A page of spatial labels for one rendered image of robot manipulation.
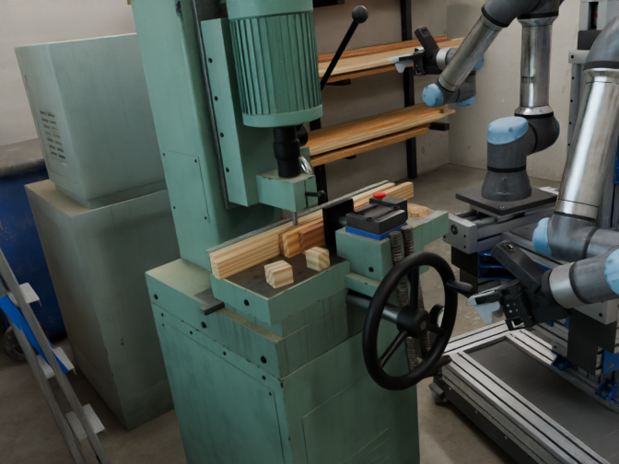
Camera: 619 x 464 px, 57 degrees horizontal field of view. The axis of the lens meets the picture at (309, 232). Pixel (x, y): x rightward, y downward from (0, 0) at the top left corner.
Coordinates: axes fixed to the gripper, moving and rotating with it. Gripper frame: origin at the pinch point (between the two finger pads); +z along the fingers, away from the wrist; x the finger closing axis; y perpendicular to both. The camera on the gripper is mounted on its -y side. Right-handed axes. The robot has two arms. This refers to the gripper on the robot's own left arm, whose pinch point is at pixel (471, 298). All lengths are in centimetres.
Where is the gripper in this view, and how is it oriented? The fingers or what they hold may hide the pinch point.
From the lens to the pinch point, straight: 122.4
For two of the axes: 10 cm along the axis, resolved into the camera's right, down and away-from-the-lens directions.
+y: 3.7, 9.2, -0.9
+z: -5.3, 2.9, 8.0
